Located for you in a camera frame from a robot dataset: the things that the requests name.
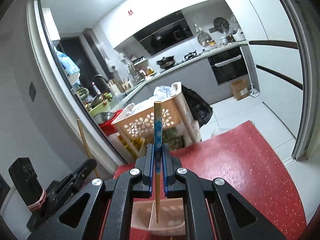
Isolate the steel bowl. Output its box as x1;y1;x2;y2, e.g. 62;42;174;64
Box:
93;112;116;125

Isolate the red plastic basket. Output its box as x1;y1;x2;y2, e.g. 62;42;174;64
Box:
99;109;123;137

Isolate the beige flower-pattern storage cart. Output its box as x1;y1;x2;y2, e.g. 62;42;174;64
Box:
112;82;201;159

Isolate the pink plastic utensil holder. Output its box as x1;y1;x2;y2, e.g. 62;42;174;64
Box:
131;198;185;236

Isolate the blue patterned wooden chopstick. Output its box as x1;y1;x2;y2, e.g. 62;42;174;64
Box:
154;101;163;223

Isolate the kitchen faucet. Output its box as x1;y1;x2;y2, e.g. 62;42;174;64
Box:
91;74;110;93

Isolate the black built-in oven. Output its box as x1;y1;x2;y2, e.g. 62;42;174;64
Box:
208;47;248;85

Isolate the cardboard box on floor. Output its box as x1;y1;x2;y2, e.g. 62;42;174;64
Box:
231;79;250;101

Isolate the black garbage bag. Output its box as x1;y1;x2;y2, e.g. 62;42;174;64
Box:
182;85;213;128

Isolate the green vegetables bag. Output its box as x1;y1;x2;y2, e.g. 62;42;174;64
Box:
163;127;185;151

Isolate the black range hood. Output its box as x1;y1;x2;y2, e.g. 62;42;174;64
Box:
133;10;193;55

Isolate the black wok on stove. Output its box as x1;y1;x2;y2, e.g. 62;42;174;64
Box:
156;56;176;69

